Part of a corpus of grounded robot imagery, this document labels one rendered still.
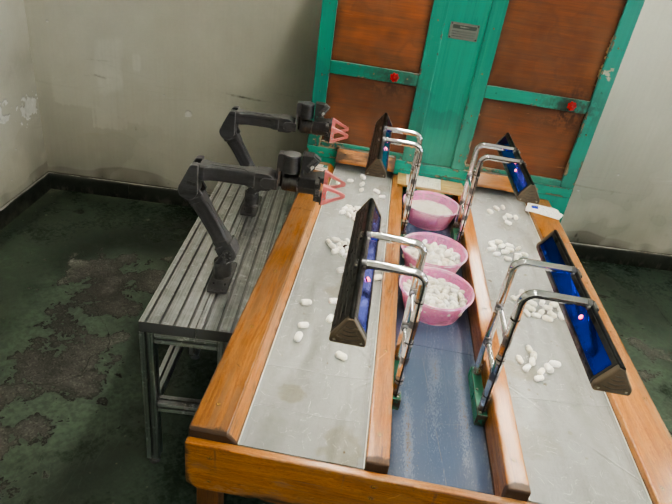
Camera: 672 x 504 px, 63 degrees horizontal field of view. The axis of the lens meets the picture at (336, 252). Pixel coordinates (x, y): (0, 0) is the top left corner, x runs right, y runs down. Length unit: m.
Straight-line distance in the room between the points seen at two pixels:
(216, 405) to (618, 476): 1.00
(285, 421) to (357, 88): 1.78
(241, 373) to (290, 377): 0.13
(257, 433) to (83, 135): 3.00
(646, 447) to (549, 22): 1.81
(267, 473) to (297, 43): 2.67
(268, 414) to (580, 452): 0.80
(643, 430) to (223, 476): 1.10
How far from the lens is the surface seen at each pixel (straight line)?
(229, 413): 1.40
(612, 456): 1.64
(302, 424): 1.42
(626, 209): 4.25
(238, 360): 1.53
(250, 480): 1.42
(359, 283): 1.25
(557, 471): 1.53
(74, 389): 2.62
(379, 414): 1.44
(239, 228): 2.34
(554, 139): 2.90
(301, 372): 1.55
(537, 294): 1.39
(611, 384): 1.29
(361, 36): 2.71
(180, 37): 3.65
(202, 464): 1.43
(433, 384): 1.70
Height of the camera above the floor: 1.79
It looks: 30 degrees down
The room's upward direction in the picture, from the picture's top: 9 degrees clockwise
